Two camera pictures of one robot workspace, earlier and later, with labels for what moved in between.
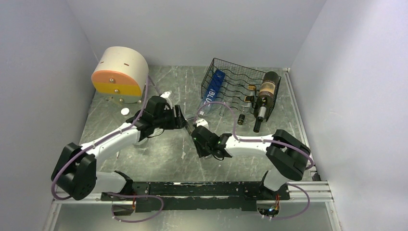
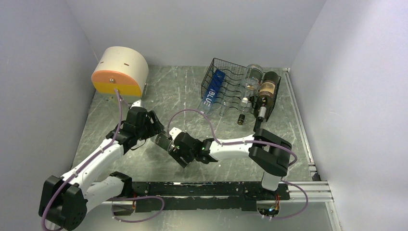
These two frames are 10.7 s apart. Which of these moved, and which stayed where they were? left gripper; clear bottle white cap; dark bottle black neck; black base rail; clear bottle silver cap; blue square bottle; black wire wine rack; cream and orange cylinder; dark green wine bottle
Moved: left gripper; clear bottle silver cap; dark green wine bottle; clear bottle white cap
Stayed: black base rail; dark bottle black neck; black wire wine rack; blue square bottle; cream and orange cylinder
